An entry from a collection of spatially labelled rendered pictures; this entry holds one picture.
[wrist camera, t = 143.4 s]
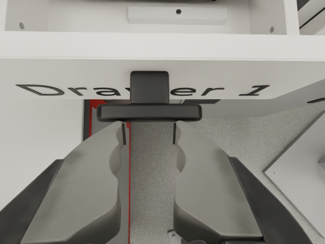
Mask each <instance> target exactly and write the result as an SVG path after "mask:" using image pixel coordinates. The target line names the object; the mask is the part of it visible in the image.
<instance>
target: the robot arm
mask: <svg viewBox="0 0 325 244"><path fill-rule="evenodd" d="M126 133H127V127H126V122H121V121H116V122H114V123H112V124H111V125H109V126H107V127H106V128H104V129H102V130H101V131H99V132H97V133H96V134H94V135H92V136H90V137H89V138H87V139H86V140H84V141H83V142H82V143H80V144H79V145H78V146H77V147H75V148H74V149H73V150H72V151H71V152H70V153H69V154H68V155H67V156H66V157H65V158H64V159H56V160H55V161H54V162H53V163H52V164H50V165H49V166H48V167H47V168H46V169H45V170H44V171H43V172H42V173H41V174H40V175H38V176H37V177H36V178H35V179H34V180H33V181H32V182H31V183H30V184H29V185H28V186H27V187H25V188H24V189H23V190H22V191H21V192H20V193H19V194H18V195H17V196H16V197H15V198H13V199H12V200H11V201H10V202H9V203H8V204H7V205H6V206H5V207H4V208H3V209H2V210H1V211H0V244H106V243H107V242H109V241H110V240H111V239H113V238H114V237H115V236H116V235H117V234H118V233H119V230H120V224H121V203H120V195H119V187H118V180H117V178H116V177H115V176H116V174H117V172H118V171H119V170H120V169H121V159H120V150H121V149H122V148H123V146H124V145H126ZM173 144H175V146H176V147H177V163H176V167H177V169H178V170H179V171H180V174H179V175H178V176H177V177H176V180H175V196H174V219H173V227H174V230H175V232H176V233H177V234H178V235H179V236H180V237H182V238H183V239H184V240H186V241H187V242H188V243H189V244H313V243H312V242H311V240H310V238H309V237H308V235H307V234H306V232H305V231H304V230H303V228H302V227H301V226H300V224H299V223H298V222H297V220H296V219H295V218H294V217H293V215H292V214H291V213H290V212H289V211H288V210H287V208H286V207H285V206H284V205H283V204H282V203H281V202H280V201H279V200H278V199H277V198H276V197H275V196H274V195H273V194H272V193H271V192H270V191H269V190H268V189H267V188H266V187H265V186H264V185H263V184H262V183H261V182H260V181H259V180H258V179H257V178H256V177H255V176H254V175H253V174H252V173H251V172H250V171H249V170H248V169H247V168H246V167H245V166H244V165H243V163H242V162H241V161H240V160H239V159H238V158H237V157H230V156H229V155H228V154H227V153H226V152H225V151H224V150H223V149H222V148H221V147H220V146H219V145H218V144H216V143H215V142H214V141H213V140H211V139H210V138H208V137H207V136H205V135H204V134H202V133H201V132H199V131H197V130H196V129H194V128H193V127H191V126H189V125H188V124H186V123H185V122H183V121H177V122H174V130H173Z"/></svg>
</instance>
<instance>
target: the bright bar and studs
mask: <svg viewBox="0 0 325 244"><path fill-rule="evenodd" d="M128 20H129V23H130V24H177V25H225V23H226V21H227V20H228V9H227V8H209V7H160V6H128Z"/></svg>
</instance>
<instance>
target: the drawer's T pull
mask: <svg viewBox="0 0 325 244"><path fill-rule="evenodd" d="M169 101H170V97H169V73H168V72H166V71H132V72H131V74H130V104H99V105H98V106H97V112H96V118H97V120H98V121H100V122H116V121H121V122H177V121H183V122H197V121H200V120H201V119H202V107H201V106H200V105H199V104H169Z"/></svg>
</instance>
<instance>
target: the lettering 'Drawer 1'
mask: <svg viewBox="0 0 325 244"><path fill-rule="evenodd" d="M16 86H18V87H21V88H23V89H25V90H28V91H30V92H32V93H35V94H37V95H39V96H57V95H64V92H63V91H62V90H60V89H57V88H54V87H50V86H44V85H16ZM269 86H270V85H262V86H253V87H252V88H258V89H256V90H255V91H253V92H251V93H249V94H240V95H239V96H258V95H259V94H255V93H257V92H259V91H261V90H263V89H265V88H267V87H269ZM28 87H43V88H49V89H53V90H55V91H57V92H58V93H57V94H41V93H39V92H37V91H34V90H32V89H30V88H28ZM68 89H69V90H71V91H72V92H74V93H75V94H77V95H79V96H83V95H82V94H81V93H79V92H78V91H77V90H87V89H86V88H75V89H74V88H68ZM93 89H94V90H112V91H97V92H96V94H98V95H102V96H113V95H116V96H121V95H120V93H119V92H118V91H117V90H116V89H113V88H93ZM125 89H126V90H128V91H129V92H130V88H125ZM178 90H191V91H178ZM213 90H224V88H215V89H212V88H207V89H206V90H205V91H204V92H203V93H202V95H201V96H205V95H206V94H208V93H209V92H210V91H213ZM102 92H114V94H102ZM195 92H196V89H193V88H178V89H174V90H171V91H170V93H171V94H172V95H176V96H191V95H193V94H176V93H195Z"/></svg>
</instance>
